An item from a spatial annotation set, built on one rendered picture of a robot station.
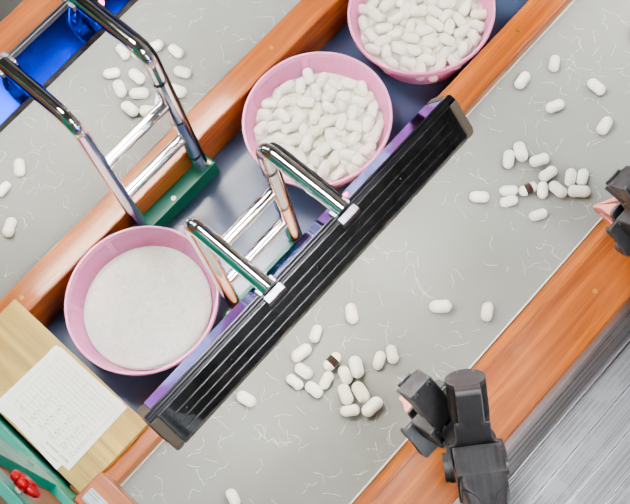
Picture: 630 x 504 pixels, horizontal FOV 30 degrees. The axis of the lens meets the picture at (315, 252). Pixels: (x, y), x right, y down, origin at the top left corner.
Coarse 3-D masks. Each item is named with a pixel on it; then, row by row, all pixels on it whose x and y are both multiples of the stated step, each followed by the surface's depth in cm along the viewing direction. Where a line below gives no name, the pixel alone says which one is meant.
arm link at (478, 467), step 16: (464, 448) 157; (480, 448) 157; (496, 448) 156; (464, 464) 155; (480, 464) 154; (496, 464) 154; (464, 480) 153; (480, 480) 152; (496, 480) 152; (464, 496) 152; (480, 496) 151; (496, 496) 150
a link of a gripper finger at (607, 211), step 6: (606, 204) 183; (612, 204) 181; (618, 204) 180; (600, 210) 185; (606, 210) 181; (612, 210) 180; (618, 210) 180; (606, 216) 186; (612, 216) 180; (612, 222) 185
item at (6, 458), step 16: (0, 448) 159; (0, 464) 156; (16, 464) 160; (32, 464) 172; (0, 480) 136; (48, 480) 173; (0, 496) 134; (16, 496) 135; (48, 496) 169; (64, 496) 175
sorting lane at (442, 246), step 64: (576, 0) 211; (576, 64) 206; (512, 128) 203; (576, 128) 202; (448, 192) 200; (384, 256) 197; (448, 256) 196; (512, 256) 194; (320, 320) 194; (384, 320) 193; (448, 320) 192; (512, 320) 190; (256, 384) 192; (384, 384) 189; (192, 448) 189; (256, 448) 188; (320, 448) 186; (384, 448) 185
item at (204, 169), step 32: (64, 0) 179; (96, 0) 178; (128, 32) 174; (0, 64) 175; (160, 64) 178; (32, 96) 173; (160, 96) 184; (96, 160) 180; (160, 160) 196; (192, 160) 205; (128, 192) 195; (192, 192) 211; (160, 224) 209
